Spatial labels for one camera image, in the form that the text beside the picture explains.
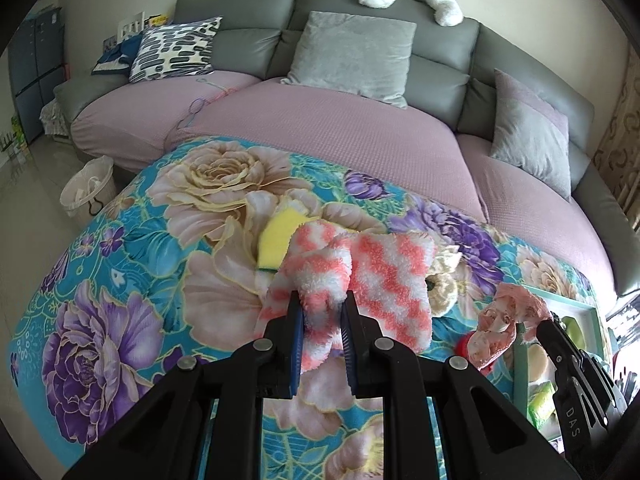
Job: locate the grey leather sofa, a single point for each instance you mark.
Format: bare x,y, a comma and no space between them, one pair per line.
440,65

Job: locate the white and yellow boxes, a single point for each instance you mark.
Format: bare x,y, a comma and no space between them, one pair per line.
137,22

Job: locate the plain grey pillow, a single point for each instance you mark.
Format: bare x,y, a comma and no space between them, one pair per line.
350,55

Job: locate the black white patterned pillow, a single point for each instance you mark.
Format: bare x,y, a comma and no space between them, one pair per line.
175,50

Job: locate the teal shallow box tray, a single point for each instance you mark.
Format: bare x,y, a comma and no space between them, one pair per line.
520,375

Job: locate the floral blanket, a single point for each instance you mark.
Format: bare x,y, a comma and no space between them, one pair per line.
150,260

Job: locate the yellow sponge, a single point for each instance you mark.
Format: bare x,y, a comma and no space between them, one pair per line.
280,235

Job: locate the cream dotted cloth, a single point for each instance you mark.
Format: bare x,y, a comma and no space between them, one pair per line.
442,285

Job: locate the pink patterned cloth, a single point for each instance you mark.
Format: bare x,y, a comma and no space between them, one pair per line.
500,320

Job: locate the light green cloth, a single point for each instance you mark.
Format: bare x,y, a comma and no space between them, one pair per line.
574,332

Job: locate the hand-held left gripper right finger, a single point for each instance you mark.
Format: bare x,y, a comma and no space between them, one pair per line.
348,350

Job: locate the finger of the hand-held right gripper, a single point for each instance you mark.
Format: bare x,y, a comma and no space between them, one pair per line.
562,350

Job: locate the pink sofa cover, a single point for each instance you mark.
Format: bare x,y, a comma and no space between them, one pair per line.
325,130

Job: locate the patterned beige curtain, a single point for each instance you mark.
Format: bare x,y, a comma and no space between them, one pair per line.
622,160

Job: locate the pink white fuzzy sock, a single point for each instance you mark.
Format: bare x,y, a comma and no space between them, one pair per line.
390,280

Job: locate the grey and pink pillow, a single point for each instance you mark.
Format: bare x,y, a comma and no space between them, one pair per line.
530,140

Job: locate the blue cabinet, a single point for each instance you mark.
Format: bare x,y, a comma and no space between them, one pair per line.
37,70

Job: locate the white plastic basket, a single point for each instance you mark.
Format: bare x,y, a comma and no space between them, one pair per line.
87,187

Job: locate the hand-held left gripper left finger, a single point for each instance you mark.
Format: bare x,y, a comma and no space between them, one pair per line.
296,345

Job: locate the pale yellow round pad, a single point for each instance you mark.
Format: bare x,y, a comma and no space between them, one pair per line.
539,362

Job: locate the green packet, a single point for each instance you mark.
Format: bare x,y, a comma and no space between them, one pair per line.
542,402

